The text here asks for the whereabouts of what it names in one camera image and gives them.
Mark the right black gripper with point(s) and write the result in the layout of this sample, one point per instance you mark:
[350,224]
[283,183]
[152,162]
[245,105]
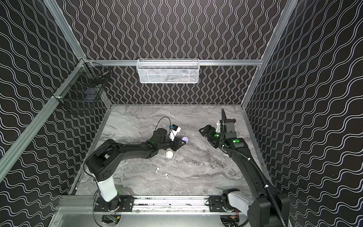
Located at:
[211,136]

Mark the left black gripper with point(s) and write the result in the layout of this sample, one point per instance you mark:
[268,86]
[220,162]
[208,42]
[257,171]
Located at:
[176,143]

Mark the purple earbud charging case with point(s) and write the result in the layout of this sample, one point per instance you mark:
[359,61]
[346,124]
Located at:
[185,139]

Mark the white earbud charging case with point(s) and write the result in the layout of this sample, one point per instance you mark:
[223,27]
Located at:
[169,154]

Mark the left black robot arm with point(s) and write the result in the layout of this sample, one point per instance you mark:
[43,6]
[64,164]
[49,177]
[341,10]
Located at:
[104,161]

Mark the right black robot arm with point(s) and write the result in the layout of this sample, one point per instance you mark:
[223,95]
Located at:
[267,207]

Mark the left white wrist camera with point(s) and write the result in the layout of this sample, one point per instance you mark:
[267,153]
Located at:
[174,129]

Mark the white wire mesh basket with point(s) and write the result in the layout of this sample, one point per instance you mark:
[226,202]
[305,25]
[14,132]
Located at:
[167,71]

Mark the black wire mesh basket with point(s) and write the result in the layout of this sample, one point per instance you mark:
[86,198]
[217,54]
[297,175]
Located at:
[83,95]

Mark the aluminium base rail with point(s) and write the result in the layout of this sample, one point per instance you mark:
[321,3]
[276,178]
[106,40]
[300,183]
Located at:
[147,205]

